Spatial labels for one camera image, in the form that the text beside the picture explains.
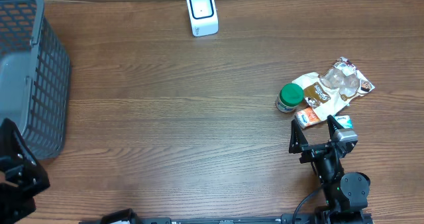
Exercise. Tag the small teal white pack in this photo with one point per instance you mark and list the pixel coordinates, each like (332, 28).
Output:
(345, 121)

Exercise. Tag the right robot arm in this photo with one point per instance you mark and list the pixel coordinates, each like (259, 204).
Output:
(345, 193)

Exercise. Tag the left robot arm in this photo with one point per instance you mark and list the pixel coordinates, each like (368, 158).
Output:
(24, 176)

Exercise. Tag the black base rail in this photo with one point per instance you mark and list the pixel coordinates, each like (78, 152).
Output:
(225, 220)

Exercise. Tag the green round lid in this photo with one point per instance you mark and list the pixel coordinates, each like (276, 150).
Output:
(289, 97)

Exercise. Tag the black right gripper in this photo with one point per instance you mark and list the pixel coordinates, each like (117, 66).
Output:
(299, 145)

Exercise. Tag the small orange box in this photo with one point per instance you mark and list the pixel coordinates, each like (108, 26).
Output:
(307, 118)

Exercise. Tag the grey plastic mesh basket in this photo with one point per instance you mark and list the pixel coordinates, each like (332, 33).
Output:
(35, 77)

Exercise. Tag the brown clear snack bag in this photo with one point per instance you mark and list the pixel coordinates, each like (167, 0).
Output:
(329, 93)

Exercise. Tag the white barcode scanner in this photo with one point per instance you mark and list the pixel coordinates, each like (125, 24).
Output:
(203, 17)

